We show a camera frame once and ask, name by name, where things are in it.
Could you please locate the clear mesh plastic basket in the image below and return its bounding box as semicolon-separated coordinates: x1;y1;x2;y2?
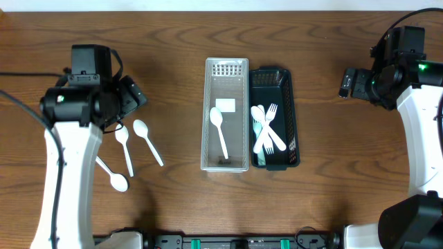
201;57;249;173

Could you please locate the white plastic fork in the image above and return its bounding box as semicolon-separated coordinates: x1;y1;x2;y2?
257;104;274;155

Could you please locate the white spoon near arm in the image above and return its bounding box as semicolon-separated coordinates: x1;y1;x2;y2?
96;156;129;192

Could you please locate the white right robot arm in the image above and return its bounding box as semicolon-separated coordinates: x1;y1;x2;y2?
338;51;442;248

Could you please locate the pale green plastic fork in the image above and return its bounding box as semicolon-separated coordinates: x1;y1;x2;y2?
253;119;266;166

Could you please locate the white utensil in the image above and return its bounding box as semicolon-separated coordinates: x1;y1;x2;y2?
115;124;134;177

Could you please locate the pink-white plastic spoon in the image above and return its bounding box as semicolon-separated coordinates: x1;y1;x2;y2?
269;124;287;151

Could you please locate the white utensil handle diagonal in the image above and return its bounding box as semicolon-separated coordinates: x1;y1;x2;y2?
133;120;164;167

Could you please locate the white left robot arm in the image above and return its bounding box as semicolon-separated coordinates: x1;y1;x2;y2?
30;76;147;248

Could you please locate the white spoon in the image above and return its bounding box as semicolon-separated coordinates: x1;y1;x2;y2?
210;107;228;159

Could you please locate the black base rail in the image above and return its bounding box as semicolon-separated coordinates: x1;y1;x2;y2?
93;226;343;249

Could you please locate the dark green mesh basket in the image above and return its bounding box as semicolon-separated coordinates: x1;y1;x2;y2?
248;66;300;171

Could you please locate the pink plastic fork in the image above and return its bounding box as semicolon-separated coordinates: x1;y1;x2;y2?
251;103;278;154

